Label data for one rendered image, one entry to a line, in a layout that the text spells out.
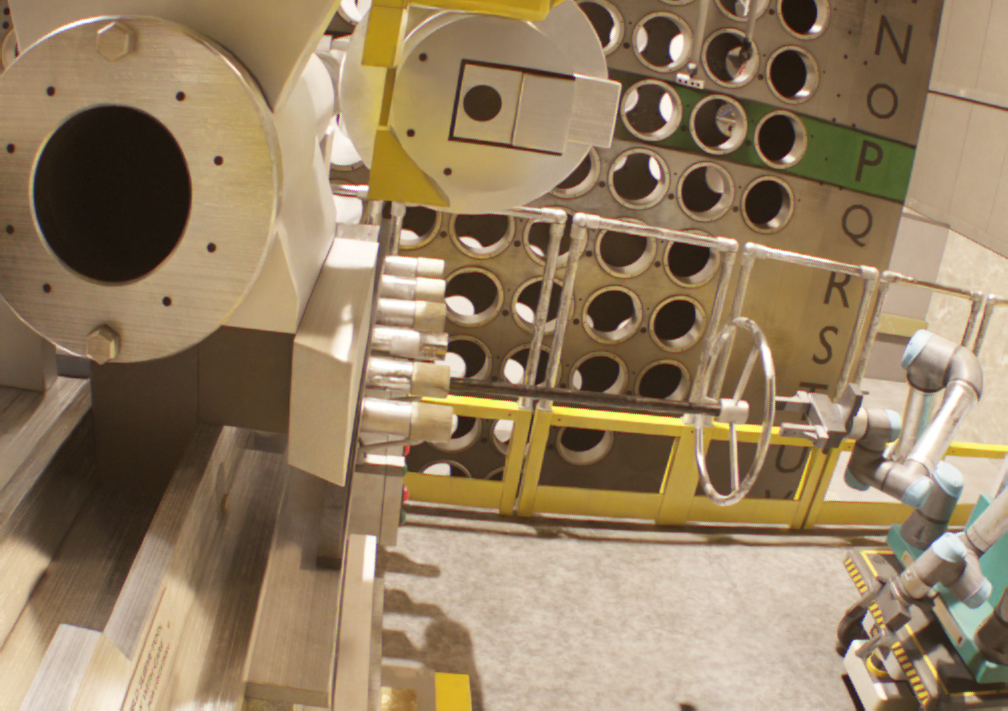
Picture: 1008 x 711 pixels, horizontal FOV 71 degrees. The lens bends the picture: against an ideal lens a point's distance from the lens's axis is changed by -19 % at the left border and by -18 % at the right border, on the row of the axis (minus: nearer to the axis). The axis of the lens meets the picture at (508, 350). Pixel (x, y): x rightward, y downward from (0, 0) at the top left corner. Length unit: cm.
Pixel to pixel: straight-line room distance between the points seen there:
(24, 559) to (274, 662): 27
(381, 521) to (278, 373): 70
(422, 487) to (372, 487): 130
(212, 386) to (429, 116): 38
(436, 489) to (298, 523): 177
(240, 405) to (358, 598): 52
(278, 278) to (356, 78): 51
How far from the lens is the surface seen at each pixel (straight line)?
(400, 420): 142
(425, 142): 96
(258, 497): 97
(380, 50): 75
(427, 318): 189
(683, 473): 288
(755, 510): 307
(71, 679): 51
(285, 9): 77
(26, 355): 120
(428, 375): 157
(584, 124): 121
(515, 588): 251
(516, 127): 95
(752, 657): 249
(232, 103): 69
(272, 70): 77
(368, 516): 151
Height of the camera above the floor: 152
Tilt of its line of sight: 21 degrees down
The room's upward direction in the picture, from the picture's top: 10 degrees clockwise
